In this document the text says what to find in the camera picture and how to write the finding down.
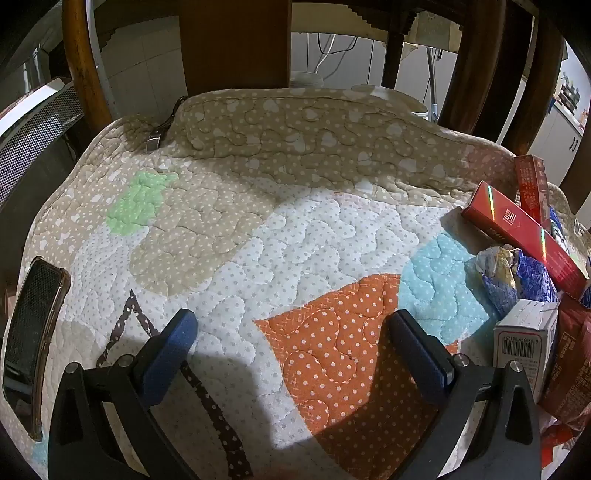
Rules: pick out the metal mesh panel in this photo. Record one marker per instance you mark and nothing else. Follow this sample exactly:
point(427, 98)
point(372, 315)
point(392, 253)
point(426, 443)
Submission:
point(32, 129)

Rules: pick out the red white wrapper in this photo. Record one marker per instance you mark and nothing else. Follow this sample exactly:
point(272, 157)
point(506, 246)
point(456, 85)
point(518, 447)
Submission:
point(556, 438)

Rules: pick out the small white round container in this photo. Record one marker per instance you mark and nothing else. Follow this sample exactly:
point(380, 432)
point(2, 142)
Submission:
point(305, 79)

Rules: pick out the long red box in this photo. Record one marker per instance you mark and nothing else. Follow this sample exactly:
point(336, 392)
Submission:
point(508, 217)

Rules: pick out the black smartphone in clear case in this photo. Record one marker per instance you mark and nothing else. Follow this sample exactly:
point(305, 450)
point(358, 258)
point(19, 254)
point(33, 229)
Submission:
point(34, 332)

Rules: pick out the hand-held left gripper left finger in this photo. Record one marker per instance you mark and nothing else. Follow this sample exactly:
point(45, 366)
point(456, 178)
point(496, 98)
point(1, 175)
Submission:
point(168, 355)

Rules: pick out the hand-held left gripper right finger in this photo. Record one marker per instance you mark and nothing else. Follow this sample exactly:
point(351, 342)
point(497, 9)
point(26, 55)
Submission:
point(422, 355)

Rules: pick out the dark red packet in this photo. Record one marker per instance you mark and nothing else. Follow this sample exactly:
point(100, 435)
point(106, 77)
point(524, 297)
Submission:
point(572, 355)

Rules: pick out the blue white tissue packet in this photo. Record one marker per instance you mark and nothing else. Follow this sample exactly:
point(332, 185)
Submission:
point(557, 233)

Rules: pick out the red cigarette box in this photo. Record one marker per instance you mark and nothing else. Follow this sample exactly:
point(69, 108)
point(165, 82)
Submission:
point(531, 184)

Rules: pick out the quilted dotted chair cushion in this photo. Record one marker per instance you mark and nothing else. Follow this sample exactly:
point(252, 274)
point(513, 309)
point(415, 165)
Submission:
point(286, 258)

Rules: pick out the brown wooden chair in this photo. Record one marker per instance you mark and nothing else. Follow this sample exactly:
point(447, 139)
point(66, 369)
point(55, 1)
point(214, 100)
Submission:
point(231, 46)

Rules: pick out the small white box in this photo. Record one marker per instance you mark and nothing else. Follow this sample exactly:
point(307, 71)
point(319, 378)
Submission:
point(521, 337)

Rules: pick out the blue wrapper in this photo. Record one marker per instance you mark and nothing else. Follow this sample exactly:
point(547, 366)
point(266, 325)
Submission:
point(531, 281)

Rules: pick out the grey kitchen base cabinets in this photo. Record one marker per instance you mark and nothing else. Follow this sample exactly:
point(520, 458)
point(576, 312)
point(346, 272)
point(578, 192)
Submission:
point(565, 134)

